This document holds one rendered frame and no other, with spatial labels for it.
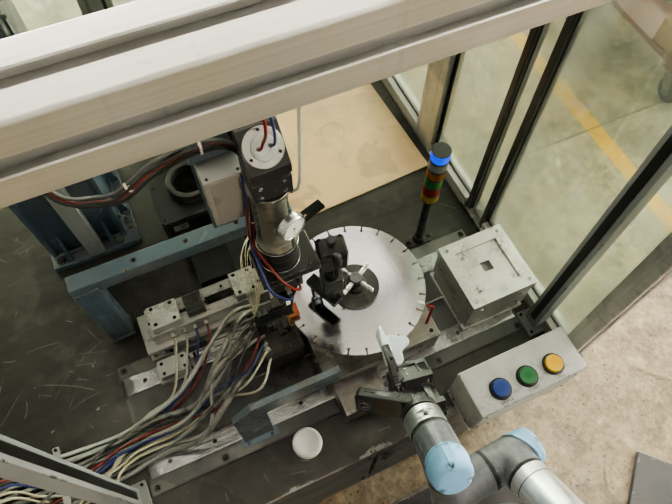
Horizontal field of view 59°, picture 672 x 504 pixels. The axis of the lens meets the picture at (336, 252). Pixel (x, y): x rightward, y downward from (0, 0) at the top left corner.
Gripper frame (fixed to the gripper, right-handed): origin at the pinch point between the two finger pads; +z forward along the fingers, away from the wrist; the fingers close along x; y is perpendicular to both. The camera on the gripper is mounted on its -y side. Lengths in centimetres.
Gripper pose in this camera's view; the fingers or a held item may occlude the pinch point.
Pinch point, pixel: (379, 354)
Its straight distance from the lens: 129.6
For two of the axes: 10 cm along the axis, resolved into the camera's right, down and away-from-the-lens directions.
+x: -1.5, -8.6, -4.8
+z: -2.3, -4.4, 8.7
